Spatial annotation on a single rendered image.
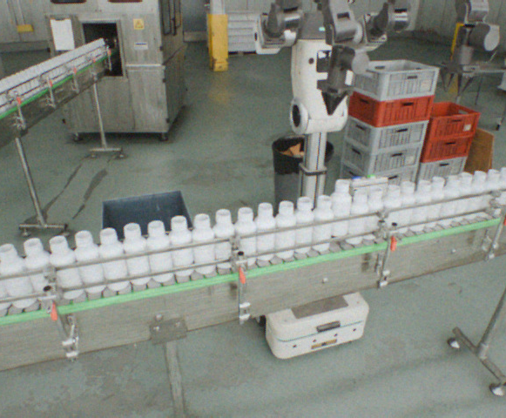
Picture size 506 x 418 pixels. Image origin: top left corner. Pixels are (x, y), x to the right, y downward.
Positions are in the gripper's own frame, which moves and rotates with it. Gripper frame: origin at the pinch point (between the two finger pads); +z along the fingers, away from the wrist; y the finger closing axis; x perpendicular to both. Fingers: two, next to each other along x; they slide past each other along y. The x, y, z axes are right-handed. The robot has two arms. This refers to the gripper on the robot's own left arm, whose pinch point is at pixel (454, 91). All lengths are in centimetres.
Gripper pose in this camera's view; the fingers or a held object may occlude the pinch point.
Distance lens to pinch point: 146.2
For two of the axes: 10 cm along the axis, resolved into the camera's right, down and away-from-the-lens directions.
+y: -3.1, -4.9, 8.2
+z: 0.0, 8.6, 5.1
